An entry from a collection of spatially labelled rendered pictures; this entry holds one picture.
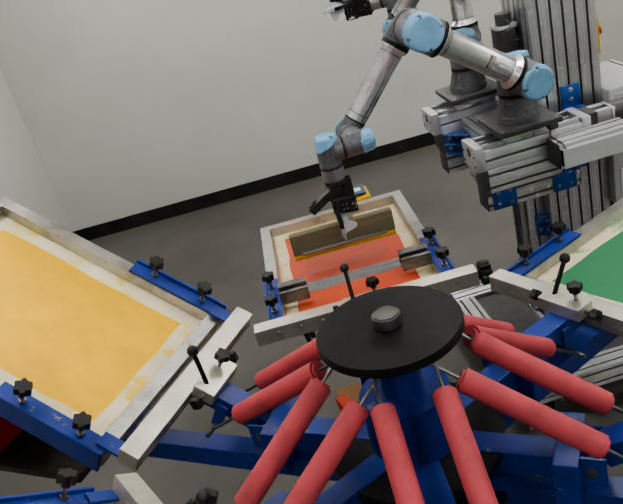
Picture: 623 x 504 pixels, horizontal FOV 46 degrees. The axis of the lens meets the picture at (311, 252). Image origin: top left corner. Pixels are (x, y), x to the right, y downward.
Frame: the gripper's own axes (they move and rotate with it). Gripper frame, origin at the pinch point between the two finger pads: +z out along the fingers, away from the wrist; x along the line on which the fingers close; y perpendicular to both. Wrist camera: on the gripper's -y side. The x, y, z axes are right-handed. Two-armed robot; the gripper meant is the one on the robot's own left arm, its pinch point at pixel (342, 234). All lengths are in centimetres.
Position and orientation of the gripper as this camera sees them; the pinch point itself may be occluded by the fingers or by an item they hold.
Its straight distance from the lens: 250.9
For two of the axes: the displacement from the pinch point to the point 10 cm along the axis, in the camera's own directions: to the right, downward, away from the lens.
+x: -1.1, -4.2, 9.0
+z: 2.5, 8.6, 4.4
